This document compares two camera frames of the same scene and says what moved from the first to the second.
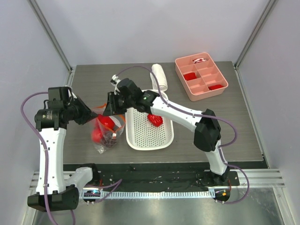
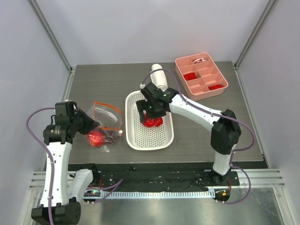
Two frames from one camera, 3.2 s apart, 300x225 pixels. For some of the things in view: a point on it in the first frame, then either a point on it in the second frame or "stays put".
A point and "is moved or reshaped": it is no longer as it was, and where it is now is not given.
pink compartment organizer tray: x=200 y=76 stays put
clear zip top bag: x=105 y=131 is moved or reshaped
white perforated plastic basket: x=142 y=134 stays put
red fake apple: x=106 y=120 → x=149 y=122
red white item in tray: x=198 y=60 stays put
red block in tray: x=189 y=76 stays put
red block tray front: x=210 y=87 stays put
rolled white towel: x=158 y=71 stays put
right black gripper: x=115 y=103 → x=145 y=108
